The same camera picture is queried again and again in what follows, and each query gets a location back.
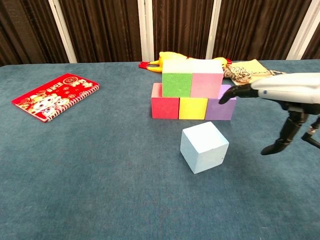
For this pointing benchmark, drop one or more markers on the white metal frame post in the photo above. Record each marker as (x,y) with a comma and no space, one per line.
(62,32)
(302,32)
(212,32)
(145,30)

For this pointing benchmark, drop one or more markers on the beige cloth notebook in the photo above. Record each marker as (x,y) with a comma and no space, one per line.
(255,66)

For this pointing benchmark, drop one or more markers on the light blue foam cube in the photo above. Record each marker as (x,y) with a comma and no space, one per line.
(202,152)

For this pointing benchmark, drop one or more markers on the teal felt table cover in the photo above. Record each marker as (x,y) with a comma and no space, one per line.
(140,200)

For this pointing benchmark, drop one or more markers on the pink foam cube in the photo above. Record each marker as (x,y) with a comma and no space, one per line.
(206,83)

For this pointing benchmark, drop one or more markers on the yellow foam cube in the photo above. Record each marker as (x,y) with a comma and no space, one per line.
(193,108)

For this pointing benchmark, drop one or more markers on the purple foam cube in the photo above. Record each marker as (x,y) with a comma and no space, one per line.
(220,111)

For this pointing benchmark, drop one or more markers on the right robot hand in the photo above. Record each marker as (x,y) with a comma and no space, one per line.
(287,87)

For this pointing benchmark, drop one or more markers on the green foam cube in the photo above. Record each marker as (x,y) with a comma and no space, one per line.
(176,85)

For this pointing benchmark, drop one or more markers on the red spiral notebook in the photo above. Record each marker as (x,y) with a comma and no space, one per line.
(50,97)

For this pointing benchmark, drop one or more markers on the dark brown curtain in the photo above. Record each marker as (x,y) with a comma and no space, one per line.
(105,30)

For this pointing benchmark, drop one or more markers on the red foam cube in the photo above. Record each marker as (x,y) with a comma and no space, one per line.
(165,107)

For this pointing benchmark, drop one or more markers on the yellow rubber chicken toy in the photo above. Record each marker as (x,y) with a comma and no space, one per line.
(152,66)

